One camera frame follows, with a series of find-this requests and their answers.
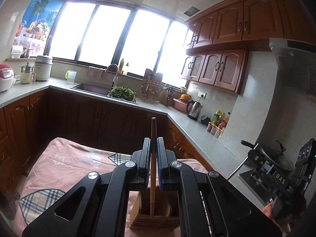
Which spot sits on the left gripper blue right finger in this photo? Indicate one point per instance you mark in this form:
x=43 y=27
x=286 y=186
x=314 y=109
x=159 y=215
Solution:
x=209 y=205

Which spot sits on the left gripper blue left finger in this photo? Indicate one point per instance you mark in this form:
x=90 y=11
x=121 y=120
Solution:
x=97 y=204

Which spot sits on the person's right hand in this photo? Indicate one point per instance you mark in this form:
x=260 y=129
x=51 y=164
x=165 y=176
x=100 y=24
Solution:
x=267 y=210

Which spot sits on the wooden utensil holder box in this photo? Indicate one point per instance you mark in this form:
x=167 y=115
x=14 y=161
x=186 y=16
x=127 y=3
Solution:
x=164 y=214

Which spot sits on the black wok with lid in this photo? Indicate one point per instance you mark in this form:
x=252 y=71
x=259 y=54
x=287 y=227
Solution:
x=275 y=156

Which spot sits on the pink bedsheet table cover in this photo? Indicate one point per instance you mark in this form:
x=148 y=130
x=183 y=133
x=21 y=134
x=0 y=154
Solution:
x=63 y=164

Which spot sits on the condiment bottles group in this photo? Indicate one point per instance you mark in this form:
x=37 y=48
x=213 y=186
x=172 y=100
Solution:
x=218 y=123

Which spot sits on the stainless electric kettle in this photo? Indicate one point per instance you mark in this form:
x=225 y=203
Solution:
x=193 y=109

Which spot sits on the pink plastic container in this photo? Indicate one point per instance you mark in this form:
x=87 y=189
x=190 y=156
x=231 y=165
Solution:
x=180 y=105

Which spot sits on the lower wooden base cabinets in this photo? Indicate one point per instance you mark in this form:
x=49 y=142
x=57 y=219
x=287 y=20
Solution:
x=30 y=121

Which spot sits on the range hood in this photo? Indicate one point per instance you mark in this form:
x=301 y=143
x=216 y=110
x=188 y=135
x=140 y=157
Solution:
x=295 y=66

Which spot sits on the green vegetables in sink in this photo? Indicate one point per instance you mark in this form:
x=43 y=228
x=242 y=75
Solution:
x=123 y=92

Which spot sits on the knife block with knives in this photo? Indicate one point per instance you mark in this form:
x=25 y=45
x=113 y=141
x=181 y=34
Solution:
x=167 y=94

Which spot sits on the dish drying rack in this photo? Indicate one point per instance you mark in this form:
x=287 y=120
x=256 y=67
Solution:
x=151 y=87

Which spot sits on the pink dish cloth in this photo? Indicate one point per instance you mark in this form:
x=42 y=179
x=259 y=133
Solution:
x=95 y=72

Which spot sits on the yellow dish soap bottle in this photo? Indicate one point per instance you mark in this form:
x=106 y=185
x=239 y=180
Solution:
x=120 y=68

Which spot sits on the large white rice cooker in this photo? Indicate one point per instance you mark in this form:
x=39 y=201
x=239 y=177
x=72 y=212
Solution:
x=42 y=67

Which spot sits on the white red rice cooker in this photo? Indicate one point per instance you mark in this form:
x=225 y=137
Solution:
x=6 y=77

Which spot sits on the paper towel roll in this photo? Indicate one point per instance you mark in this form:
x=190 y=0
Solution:
x=16 y=51

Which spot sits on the tropical fruit poster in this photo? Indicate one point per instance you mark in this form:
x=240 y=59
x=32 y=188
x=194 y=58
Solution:
x=36 y=24

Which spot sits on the clear jug green handle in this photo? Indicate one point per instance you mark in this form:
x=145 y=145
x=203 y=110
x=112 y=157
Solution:
x=70 y=76

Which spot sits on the upper wooden wall cabinets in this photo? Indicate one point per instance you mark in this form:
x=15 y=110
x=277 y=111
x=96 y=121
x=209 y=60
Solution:
x=218 y=39

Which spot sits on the kitchen window frame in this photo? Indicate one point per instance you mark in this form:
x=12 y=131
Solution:
x=136 y=39

